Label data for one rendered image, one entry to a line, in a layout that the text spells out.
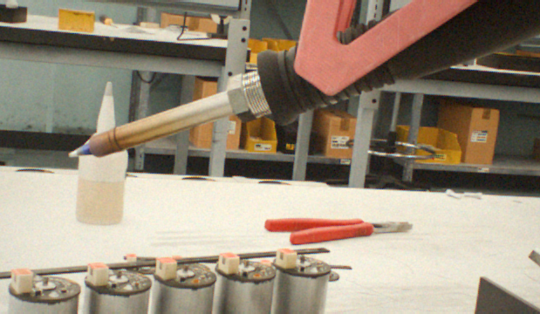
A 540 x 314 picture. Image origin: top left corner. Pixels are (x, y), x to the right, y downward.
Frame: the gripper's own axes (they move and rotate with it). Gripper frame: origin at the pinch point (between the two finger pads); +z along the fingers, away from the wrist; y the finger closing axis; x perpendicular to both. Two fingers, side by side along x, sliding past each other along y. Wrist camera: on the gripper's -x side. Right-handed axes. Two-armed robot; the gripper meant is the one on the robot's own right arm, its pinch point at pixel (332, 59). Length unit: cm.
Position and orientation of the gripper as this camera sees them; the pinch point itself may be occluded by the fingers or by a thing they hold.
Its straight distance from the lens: 28.6
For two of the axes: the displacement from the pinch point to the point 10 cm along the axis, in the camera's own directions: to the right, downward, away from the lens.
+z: -5.5, 7.9, 2.5
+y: -2.2, 1.5, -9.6
